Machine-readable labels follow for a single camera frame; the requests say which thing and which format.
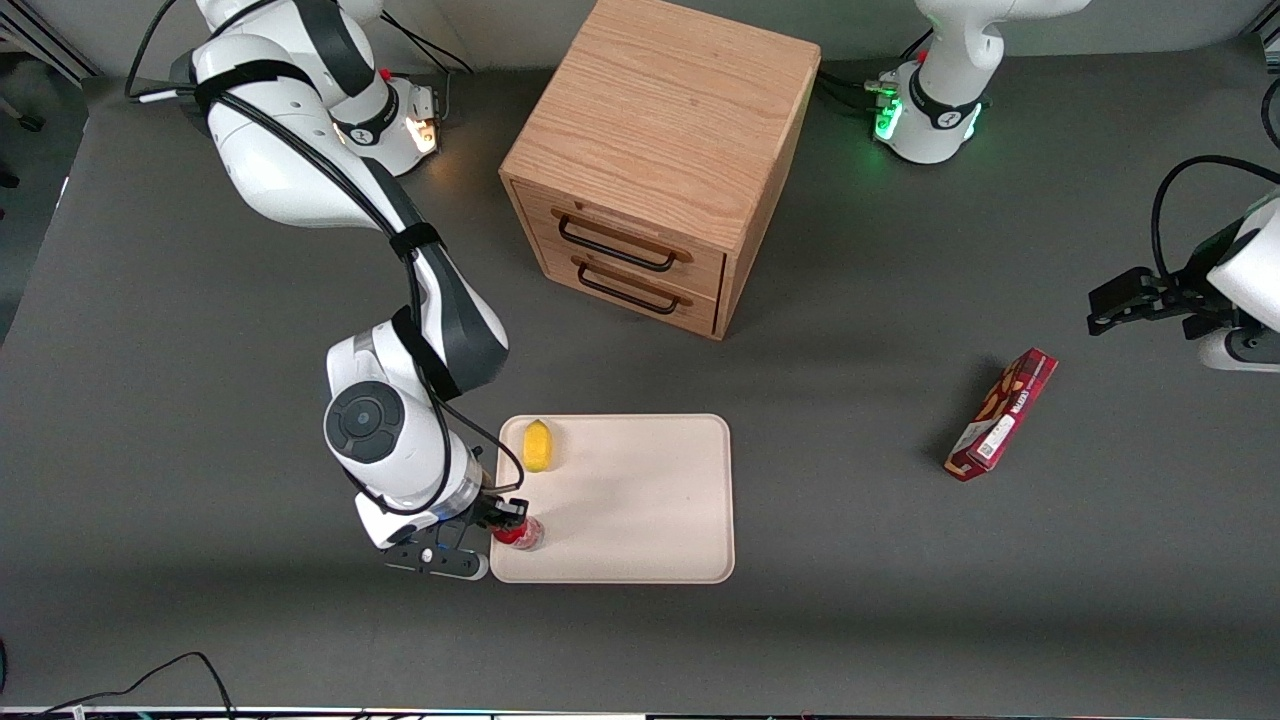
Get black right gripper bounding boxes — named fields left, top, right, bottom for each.
left=428, top=495, right=531, bottom=552

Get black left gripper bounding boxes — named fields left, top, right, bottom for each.
left=1087, top=220, right=1248, bottom=341

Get red coke bottle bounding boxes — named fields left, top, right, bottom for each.
left=492, top=514, right=547, bottom=553

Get beige plastic tray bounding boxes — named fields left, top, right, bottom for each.
left=489, top=413, right=736, bottom=585

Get red snack box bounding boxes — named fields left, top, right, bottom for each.
left=944, top=348, right=1059, bottom=483

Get wooden drawer front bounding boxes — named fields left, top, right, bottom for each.
left=513, top=180, right=728, bottom=301
left=540, top=240, right=723, bottom=338

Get wooden drawer cabinet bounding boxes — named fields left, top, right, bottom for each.
left=499, top=0, right=823, bottom=342

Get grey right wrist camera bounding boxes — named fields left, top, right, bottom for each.
left=383, top=538, right=492, bottom=582

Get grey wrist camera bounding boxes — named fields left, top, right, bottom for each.
left=383, top=538, right=492, bottom=582
left=1198, top=328, right=1280, bottom=374

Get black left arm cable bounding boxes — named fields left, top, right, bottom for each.
left=1150, top=154, right=1280, bottom=286

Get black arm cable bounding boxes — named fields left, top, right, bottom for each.
left=125, top=0, right=526, bottom=516
left=1150, top=154, right=1280, bottom=286

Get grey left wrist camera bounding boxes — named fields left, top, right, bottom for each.
left=1198, top=328, right=1280, bottom=374

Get black drawer handle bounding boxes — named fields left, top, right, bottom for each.
left=557, top=214, right=678, bottom=274
left=576, top=262, right=682, bottom=317

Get black cable at table edge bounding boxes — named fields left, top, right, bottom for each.
left=30, top=651, right=237, bottom=720

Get black left base cables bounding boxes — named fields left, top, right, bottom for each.
left=815, top=66, right=901, bottom=116

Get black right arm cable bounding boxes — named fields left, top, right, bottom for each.
left=125, top=0, right=526, bottom=516

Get black right base cable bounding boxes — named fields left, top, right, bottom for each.
left=380, top=10, right=476, bottom=77

